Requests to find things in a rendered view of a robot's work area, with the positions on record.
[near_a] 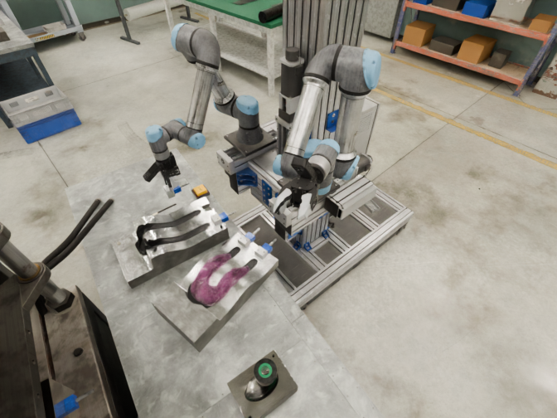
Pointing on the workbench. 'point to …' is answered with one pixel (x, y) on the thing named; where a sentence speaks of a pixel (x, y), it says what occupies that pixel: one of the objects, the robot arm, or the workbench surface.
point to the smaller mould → (249, 386)
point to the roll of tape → (264, 368)
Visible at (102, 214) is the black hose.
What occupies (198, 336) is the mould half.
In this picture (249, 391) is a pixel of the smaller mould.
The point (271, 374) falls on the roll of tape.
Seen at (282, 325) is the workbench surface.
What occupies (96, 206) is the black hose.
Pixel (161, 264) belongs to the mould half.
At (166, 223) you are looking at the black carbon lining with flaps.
